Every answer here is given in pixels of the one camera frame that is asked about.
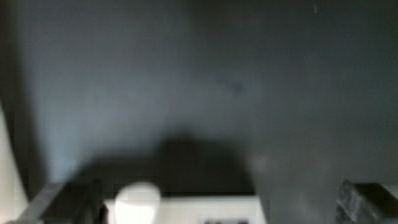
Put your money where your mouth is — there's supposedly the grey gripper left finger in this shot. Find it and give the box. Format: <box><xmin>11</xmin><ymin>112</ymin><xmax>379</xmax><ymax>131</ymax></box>
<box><xmin>17</xmin><ymin>181</ymin><xmax>109</xmax><ymax>224</ymax></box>

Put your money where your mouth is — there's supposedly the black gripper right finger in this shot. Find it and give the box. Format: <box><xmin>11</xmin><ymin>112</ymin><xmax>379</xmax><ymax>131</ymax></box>
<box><xmin>335</xmin><ymin>181</ymin><xmax>398</xmax><ymax>224</ymax></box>

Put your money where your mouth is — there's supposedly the white front drawer box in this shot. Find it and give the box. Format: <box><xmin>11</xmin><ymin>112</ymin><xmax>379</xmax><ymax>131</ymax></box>
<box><xmin>106</xmin><ymin>182</ymin><xmax>267</xmax><ymax>224</ymax></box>

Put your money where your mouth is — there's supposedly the white U-shaped border wall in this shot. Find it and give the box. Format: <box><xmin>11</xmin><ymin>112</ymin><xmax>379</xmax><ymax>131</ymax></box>
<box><xmin>0</xmin><ymin>103</ymin><xmax>29</xmax><ymax>224</ymax></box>

